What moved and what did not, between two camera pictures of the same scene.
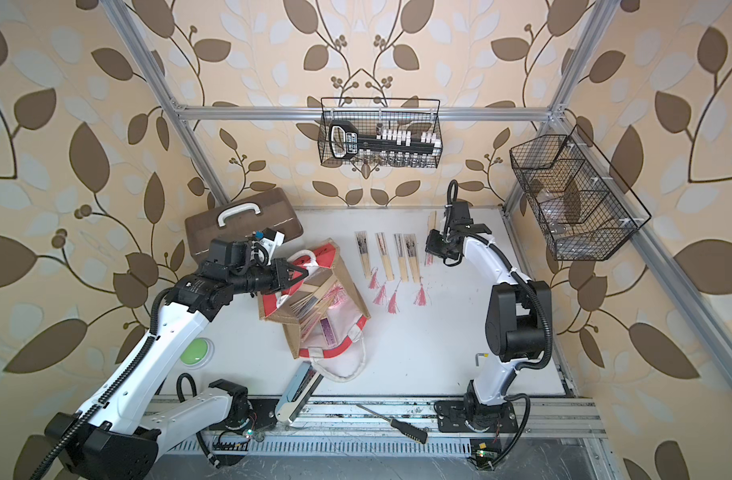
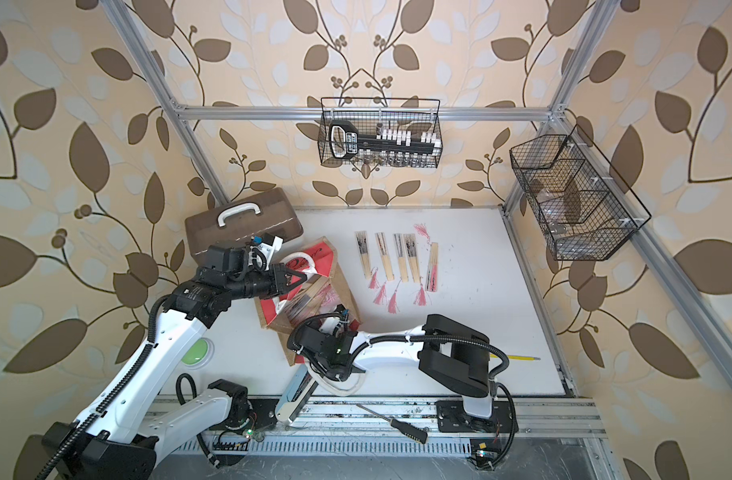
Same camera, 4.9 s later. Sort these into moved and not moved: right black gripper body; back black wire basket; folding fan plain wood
Moved: right black gripper body
Not moved: folding fan plain wood; back black wire basket
